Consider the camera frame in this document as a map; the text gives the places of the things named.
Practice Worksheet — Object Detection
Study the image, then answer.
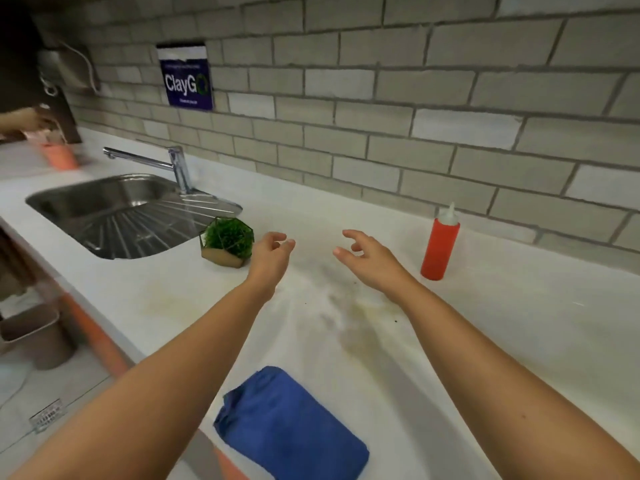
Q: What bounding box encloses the grey trash bin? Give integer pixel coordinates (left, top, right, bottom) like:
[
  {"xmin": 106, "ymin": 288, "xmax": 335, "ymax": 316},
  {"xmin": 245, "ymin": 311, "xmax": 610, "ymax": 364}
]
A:
[{"xmin": 0, "ymin": 303, "xmax": 77, "ymax": 371}]

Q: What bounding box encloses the orange cabinet front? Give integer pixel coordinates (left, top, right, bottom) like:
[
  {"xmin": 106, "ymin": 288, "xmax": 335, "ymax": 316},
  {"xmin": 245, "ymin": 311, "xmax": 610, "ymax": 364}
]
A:
[{"xmin": 57, "ymin": 287, "xmax": 251, "ymax": 480}]

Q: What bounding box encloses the grey wall dispenser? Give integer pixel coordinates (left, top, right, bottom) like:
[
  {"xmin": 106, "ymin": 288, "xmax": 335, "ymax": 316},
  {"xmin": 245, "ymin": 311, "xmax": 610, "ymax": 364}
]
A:
[{"xmin": 35, "ymin": 42, "xmax": 101, "ymax": 95}]

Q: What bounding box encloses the person's right hand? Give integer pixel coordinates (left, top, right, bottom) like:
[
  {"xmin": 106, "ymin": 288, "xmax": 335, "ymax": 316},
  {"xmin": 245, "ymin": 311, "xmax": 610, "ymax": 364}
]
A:
[{"xmin": 332, "ymin": 229, "xmax": 422, "ymax": 305}]

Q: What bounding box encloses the steel sink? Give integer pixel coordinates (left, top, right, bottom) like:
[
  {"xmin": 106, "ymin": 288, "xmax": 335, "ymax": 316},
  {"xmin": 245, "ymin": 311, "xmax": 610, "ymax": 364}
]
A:
[{"xmin": 25, "ymin": 173, "xmax": 244, "ymax": 261}]

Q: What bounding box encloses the green plant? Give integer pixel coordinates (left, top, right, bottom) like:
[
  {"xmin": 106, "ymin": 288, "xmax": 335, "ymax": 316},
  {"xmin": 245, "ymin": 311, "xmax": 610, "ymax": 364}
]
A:
[{"xmin": 199, "ymin": 216, "xmax": 255, "ymax": 269}]

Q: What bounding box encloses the steel faucet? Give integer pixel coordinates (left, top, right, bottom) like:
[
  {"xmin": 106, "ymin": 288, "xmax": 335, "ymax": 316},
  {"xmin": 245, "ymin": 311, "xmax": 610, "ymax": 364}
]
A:
[{"xmin": 103, "ymin": 145, "xmax": 195, "ymax": 195}]

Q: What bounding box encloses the blue wall sign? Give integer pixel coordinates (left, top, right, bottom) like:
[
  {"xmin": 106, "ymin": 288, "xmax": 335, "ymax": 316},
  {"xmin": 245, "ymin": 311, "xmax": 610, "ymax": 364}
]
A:
[{"xmin": 156, "ymin": 43, "xmax": 215, "ymax": 112}]

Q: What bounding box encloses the white countertop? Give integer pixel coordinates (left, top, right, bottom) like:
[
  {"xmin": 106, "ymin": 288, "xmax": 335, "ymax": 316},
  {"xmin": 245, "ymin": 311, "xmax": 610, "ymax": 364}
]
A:
[{"xmin": 0, "ymin": 127, "xmax": 640, "ymax": 480}]

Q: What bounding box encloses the blue cloth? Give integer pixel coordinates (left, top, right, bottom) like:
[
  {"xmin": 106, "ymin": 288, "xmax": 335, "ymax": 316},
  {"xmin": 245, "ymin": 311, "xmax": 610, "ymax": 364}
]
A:
[{"xmin": 213, "ymin": 365, "xmax": 371, "ymax": 480}]

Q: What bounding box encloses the red squeeze bottle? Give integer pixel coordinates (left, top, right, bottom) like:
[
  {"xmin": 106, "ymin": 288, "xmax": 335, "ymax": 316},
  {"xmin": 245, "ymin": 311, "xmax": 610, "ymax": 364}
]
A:
[{"xmin": 420, "ymin": 202, "xmax": 461, "ymax": 281}]

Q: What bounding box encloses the person's right forearm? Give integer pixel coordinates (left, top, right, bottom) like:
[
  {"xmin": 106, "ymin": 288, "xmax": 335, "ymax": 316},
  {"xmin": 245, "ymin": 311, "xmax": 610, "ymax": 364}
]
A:
[{"xmin": 395, "ymin": 283, "xmax": 640, "ymax": 480}]

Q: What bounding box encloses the person's left forearm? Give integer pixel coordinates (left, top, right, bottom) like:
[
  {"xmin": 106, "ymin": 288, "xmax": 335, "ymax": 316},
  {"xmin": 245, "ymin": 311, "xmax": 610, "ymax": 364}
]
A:
[{"xmin": 9, "ymin": 282, "xmax": 276, "ymax": 480}]

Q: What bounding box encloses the metal floor drain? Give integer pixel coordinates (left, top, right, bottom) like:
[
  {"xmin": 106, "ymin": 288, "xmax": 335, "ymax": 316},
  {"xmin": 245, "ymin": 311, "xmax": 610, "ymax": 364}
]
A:
[{"xmin": 28, "ymin": 398, "xmax": 66, "ymax": 435}]

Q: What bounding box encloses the person's left hand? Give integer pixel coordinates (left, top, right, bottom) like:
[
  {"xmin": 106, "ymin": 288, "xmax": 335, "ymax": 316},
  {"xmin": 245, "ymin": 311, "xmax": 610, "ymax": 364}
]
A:
[{"xmin": 246, "ymin": 231, "xmax": 297, "ymax": 301}]

